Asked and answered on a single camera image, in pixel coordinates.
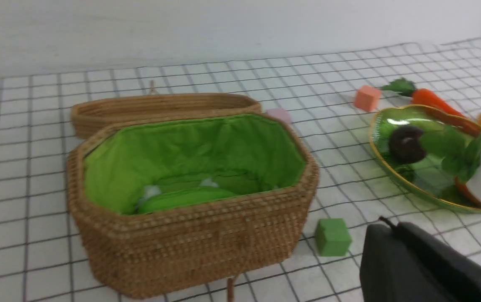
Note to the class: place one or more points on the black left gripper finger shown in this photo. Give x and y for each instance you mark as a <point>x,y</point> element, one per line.
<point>404,263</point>

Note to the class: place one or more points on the purple toy mangosteen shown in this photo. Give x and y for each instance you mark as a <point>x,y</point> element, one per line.
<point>405,146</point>

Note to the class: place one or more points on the orange toy carrot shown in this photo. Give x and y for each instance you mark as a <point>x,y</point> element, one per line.
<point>426,98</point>

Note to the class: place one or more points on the orange toy persimmon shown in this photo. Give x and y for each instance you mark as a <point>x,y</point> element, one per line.
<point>461,187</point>

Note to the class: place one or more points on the green toy cucumber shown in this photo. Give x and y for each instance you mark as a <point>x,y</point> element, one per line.
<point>155,200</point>

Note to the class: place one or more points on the green foam cube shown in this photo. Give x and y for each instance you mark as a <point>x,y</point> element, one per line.
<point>332,237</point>

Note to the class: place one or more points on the green glass leaf plate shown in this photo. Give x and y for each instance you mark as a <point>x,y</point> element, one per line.
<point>424,178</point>

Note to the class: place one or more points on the orange foam cube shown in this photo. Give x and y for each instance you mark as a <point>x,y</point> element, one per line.
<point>367,98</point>

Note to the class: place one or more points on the woven rattan basket green lining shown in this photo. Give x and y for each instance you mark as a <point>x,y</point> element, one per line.
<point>256,156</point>

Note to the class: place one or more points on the pink foam cube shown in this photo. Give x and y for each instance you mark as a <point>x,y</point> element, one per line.
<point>280,114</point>

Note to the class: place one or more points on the woven rattan basket lid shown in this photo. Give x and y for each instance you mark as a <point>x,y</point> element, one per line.
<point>89,117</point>

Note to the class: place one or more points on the white grid tablecloth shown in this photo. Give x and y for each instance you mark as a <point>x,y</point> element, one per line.
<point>41,255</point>

